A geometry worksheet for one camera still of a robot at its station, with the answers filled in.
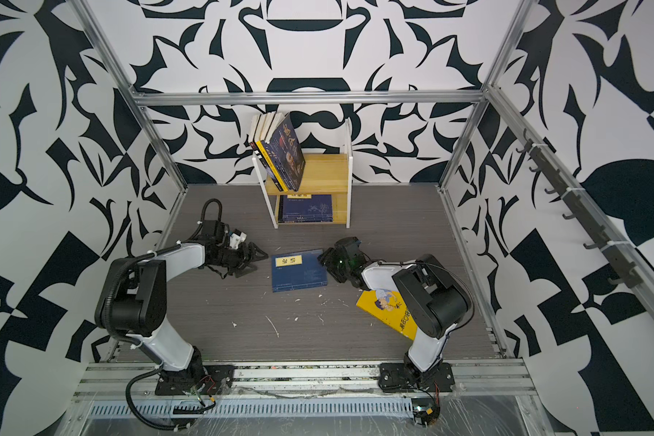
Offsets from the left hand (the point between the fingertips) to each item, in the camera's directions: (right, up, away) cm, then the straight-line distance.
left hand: (263, 257), depth 92 cm
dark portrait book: (+9, +35, -7) cm, 37 cm away
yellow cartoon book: (+41, -15, -5) cm, 44 cm away
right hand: (+19, -1, +2) cm, 20 cm away
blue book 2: (+17, +16, +11) cm, 26 cm away
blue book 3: (+12, -5, +2) cm, 13 cm away
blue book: (+11, +21, +13) cm, 27 cm away
